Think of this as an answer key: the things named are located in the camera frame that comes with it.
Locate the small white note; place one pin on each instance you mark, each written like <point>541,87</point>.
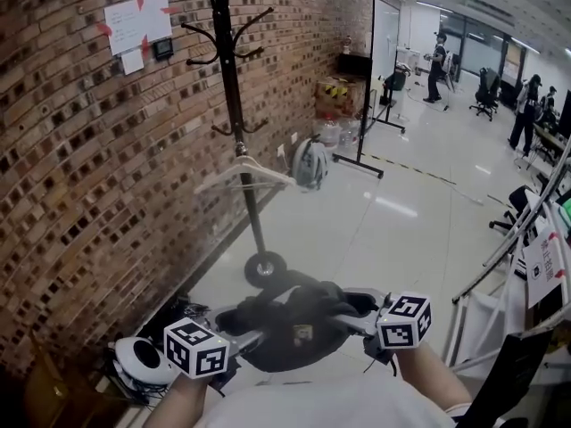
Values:
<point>132,62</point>

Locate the person's right forearm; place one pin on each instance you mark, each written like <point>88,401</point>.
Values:
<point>435,375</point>

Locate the black backpack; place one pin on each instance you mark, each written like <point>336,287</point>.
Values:
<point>285,341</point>

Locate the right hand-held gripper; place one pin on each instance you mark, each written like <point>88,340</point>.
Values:
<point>403,323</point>

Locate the grey backpack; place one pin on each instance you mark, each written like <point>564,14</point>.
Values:
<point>308,165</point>

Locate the black cabinet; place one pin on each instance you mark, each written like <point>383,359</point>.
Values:
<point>353,65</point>

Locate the black office chair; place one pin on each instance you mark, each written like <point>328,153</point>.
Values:
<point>487,87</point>

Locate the clear water bottle red cap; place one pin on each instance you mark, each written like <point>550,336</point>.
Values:
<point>328,134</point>

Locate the stacked cardboard boxes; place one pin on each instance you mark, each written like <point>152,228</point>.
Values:
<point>339,98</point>

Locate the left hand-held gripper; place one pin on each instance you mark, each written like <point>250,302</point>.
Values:
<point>196,350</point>

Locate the small black display device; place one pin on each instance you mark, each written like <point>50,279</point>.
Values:
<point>163,48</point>

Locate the black coat rack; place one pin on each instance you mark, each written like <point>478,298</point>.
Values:
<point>227,60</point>

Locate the brown cardboard box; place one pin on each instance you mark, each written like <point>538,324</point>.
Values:
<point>53,386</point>

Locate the black swivel chair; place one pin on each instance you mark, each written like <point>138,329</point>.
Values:
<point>517,203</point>

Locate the whiteboard on black stand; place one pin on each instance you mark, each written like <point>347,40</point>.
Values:
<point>384,38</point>

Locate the white round device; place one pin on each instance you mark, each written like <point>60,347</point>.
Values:
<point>143,359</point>

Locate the white paper sign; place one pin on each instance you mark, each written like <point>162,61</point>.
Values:
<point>542,268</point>

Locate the black flat panel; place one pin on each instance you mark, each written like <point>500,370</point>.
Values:
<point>508,377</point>

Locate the white clothes hanger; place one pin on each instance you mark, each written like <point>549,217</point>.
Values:
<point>244,164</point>

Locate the person's left forearm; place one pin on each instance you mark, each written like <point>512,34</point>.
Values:
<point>178,401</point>

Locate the small figurine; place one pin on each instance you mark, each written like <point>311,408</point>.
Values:
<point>348,45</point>

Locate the metal frame rack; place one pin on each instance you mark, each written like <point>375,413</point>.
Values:
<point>504,257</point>

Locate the white paper sheet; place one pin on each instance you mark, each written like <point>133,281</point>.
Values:
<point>138,24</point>

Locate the person's white shirt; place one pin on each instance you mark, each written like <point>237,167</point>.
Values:
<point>325,406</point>

